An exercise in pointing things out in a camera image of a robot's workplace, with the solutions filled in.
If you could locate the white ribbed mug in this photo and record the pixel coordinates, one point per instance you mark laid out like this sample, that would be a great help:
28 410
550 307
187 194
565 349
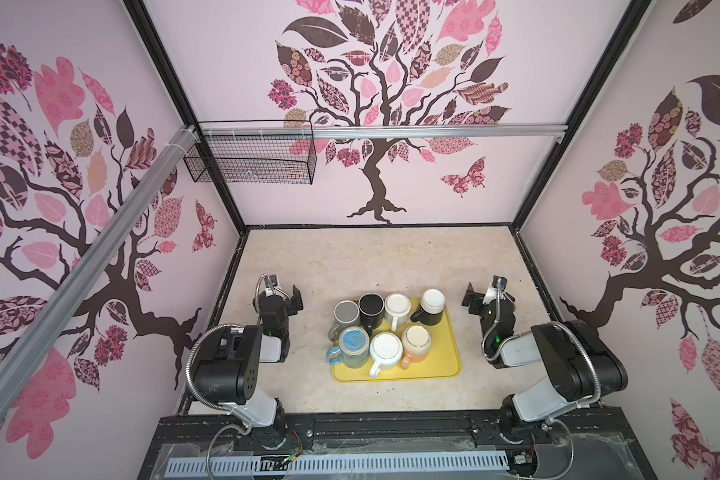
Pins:
386 351

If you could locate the black and white mug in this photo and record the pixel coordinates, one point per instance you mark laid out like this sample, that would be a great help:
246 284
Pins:
431 308

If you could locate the aluminium rail back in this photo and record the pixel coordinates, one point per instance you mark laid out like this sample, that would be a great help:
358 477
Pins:
384 132

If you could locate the black base frame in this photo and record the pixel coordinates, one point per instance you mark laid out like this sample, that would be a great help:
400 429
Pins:
595 443

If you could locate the black wire basket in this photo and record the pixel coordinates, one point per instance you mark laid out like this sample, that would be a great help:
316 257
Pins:
254 151

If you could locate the aluminium rail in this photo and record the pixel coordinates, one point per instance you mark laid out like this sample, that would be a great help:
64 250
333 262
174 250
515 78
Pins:
23 359
384 132

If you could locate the blue butterfly mug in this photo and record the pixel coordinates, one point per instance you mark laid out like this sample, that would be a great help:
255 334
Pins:
352 349

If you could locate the grey mug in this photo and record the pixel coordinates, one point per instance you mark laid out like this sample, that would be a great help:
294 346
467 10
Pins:
346 314

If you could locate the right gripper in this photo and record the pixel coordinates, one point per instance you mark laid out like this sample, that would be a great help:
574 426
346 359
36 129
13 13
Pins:
474 300

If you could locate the orange speckled mug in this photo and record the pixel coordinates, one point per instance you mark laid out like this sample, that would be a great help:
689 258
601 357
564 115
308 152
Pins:
417 343

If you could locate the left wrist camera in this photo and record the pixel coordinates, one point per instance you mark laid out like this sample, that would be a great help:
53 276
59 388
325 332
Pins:
270 285

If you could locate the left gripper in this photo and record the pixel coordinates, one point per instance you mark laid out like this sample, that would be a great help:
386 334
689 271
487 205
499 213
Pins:
291 302

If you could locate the aluminium rail left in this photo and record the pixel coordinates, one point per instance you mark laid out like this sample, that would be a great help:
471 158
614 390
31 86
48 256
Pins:
23 359

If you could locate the white slotted cable duct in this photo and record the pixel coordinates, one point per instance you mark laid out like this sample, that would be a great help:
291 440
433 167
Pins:
336 464

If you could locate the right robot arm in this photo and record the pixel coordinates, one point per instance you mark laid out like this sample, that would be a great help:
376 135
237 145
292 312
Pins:
612 375

